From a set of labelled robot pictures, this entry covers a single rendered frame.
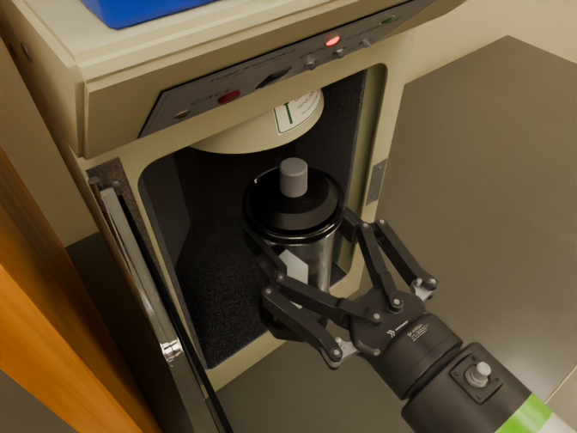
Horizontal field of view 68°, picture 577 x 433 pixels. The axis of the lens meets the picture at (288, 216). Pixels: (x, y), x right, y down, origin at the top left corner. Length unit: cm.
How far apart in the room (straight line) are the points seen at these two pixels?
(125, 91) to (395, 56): 32
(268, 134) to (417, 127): 75
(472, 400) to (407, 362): 5
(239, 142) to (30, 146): 47
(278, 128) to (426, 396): 26
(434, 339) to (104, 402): 25
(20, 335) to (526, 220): 87
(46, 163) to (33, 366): 58
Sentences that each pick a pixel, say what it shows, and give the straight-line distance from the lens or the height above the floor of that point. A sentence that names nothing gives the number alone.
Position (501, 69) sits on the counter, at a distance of 143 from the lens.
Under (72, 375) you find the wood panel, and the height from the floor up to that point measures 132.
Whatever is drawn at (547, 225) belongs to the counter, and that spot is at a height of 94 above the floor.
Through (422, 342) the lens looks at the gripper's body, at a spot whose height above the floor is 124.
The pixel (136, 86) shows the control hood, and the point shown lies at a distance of 17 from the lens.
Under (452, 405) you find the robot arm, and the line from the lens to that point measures 37.
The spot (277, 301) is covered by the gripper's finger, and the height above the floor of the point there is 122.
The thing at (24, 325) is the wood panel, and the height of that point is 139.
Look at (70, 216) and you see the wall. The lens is 90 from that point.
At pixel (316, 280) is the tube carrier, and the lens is 50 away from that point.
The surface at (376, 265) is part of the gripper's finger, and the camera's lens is 45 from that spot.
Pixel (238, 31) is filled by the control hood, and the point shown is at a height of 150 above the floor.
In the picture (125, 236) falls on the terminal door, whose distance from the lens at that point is 25.
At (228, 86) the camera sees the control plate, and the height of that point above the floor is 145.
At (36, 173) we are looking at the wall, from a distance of 83.
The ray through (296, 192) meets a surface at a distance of 43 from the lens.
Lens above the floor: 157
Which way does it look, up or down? 48 degrees down
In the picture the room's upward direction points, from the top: straight up
